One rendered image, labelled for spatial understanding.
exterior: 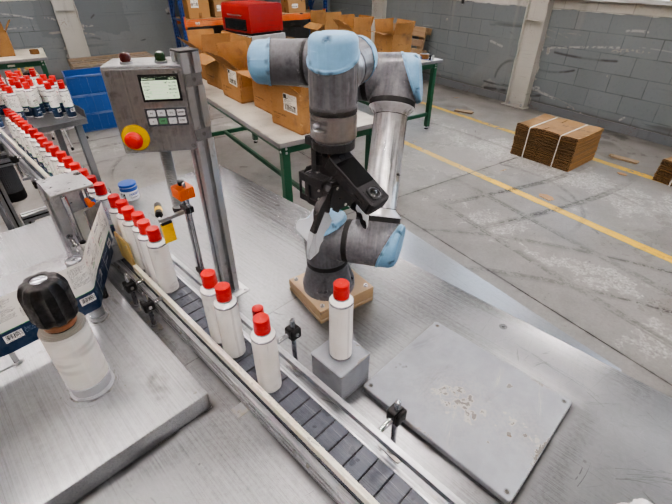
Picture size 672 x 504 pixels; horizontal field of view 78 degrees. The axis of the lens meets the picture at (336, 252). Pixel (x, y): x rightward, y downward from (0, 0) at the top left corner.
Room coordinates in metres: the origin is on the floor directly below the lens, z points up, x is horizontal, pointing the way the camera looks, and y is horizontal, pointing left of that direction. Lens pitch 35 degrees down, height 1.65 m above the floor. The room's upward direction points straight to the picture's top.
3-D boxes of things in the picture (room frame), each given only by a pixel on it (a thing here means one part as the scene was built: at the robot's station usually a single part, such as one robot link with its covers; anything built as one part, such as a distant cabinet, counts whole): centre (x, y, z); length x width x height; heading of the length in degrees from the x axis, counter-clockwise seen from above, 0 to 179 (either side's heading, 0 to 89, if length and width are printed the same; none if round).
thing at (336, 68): (0.66, 0.00, 1.51); 0.09 x 0.08 x 0.11; 162
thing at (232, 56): (3.43, 0.71, 0.97); 0.45 x 0.38 x 0.37; 127
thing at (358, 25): (5.64, -0.19, 0.97); 0.42 x 0.39 x 0.37; 121
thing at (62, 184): (1.07, 0.77, 1.14); 0.14 x 0.11 x 0.01; 45
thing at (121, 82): (0.98, 0.41, 1.38); 0.17 x 0.10 x 0.19; 100
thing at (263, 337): (0.59, 0.15, 0.98); 0.05 x 0.05 x 0.20
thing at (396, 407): (0.45, -0.10, 0.91); 0.07 x 0.03 x 0.16; 135
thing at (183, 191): (0.92, 0.41, 1.05); 0.10 x 0.04 x 0.33; 135
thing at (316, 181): (0.67, 0.01, 1.35); 0.09 x 0.08 x 0.12; 45
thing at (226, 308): (0.68, 0.24, 0.98); 0.05 x 0.05 x 0.20
